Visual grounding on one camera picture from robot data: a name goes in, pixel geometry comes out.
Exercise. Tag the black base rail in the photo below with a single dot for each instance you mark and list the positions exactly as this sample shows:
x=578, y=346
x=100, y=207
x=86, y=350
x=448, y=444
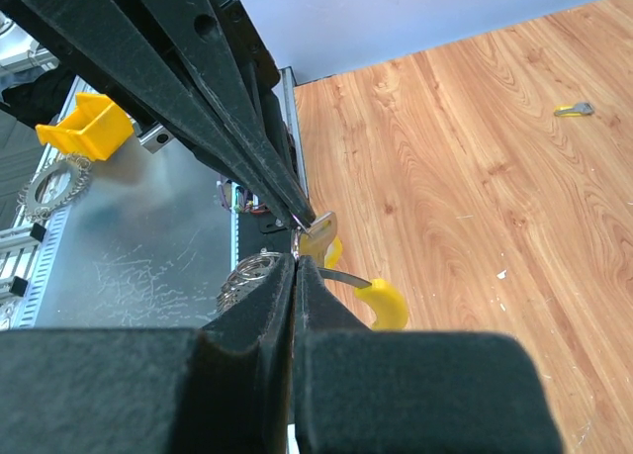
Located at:
x=262, y=240

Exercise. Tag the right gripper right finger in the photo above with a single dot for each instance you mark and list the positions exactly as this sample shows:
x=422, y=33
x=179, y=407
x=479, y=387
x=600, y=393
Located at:
x=363, y=391

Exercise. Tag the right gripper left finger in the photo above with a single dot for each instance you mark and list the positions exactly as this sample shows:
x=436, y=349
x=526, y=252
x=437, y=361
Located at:
x=224, y=389

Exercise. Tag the yellow plastic bin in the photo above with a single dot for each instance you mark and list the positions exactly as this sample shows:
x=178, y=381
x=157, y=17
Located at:
x=95, y=129

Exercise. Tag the yellow tagged key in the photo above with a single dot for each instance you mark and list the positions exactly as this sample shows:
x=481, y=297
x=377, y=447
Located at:
x=321, y=242

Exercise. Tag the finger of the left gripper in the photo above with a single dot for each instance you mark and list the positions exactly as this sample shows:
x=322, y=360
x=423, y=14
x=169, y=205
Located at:
x=118, y=48
x=232, y=76

